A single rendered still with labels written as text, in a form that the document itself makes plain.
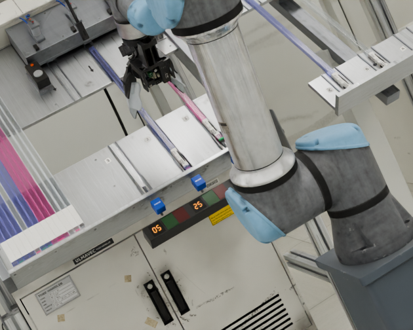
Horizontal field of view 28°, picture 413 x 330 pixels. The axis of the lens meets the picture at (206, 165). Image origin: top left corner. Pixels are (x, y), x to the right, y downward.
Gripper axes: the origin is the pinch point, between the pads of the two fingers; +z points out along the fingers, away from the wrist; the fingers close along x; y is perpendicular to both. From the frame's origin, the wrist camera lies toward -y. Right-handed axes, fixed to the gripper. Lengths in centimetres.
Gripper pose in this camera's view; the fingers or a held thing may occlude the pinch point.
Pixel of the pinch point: (157, 103)
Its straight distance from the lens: 188.5
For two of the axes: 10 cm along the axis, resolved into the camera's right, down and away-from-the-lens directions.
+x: 8.4, -4.8, 2.6
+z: 2.2, 7.4, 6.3
